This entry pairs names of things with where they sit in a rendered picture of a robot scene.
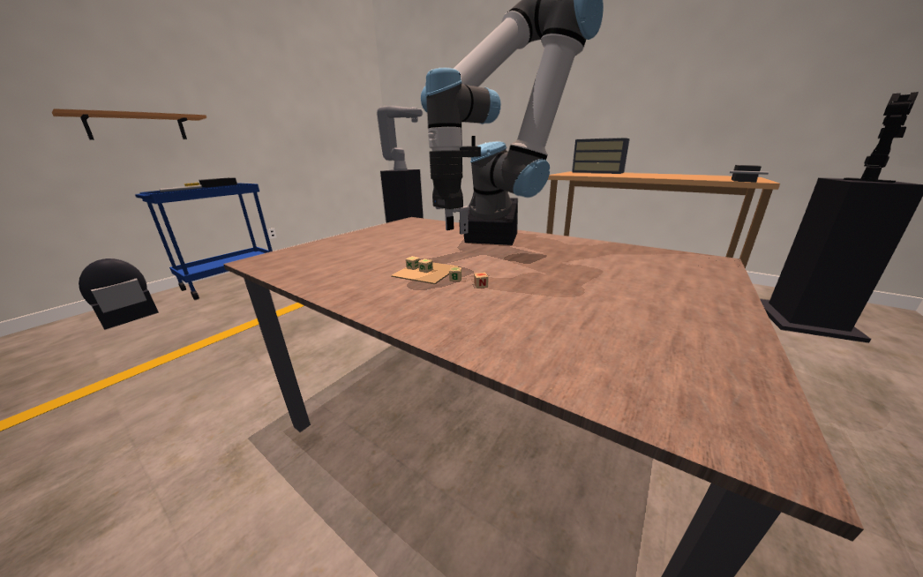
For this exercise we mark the orange flat mat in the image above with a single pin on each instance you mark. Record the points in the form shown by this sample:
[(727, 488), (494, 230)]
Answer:
[(439, 272)]

